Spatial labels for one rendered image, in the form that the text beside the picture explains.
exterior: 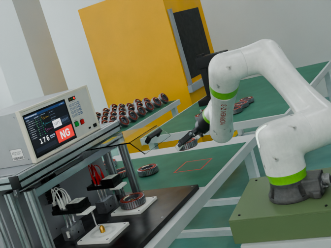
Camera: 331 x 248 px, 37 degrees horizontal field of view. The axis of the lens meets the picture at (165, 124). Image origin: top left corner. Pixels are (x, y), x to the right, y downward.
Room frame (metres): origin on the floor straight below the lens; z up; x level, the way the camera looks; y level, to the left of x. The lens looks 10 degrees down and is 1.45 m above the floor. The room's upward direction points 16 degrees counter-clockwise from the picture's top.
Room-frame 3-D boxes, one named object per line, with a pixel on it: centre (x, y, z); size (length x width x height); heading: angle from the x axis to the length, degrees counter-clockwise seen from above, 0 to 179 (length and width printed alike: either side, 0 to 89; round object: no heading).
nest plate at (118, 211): (2.04, 0.23, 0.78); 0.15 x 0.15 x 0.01; 60
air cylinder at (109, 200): (2.12, 0.35, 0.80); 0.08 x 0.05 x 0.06; 150
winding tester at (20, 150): (2.11, 0.56, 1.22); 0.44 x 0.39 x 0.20; 150
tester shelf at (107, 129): (2.10, 0.56, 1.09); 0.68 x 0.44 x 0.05; 150
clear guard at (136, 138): (2.12, 0.19, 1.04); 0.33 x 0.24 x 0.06; 60
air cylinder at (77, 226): (1.91, 0.47, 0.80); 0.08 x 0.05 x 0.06; 150
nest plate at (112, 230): (1.83, 0.35, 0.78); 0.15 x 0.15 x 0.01; 60
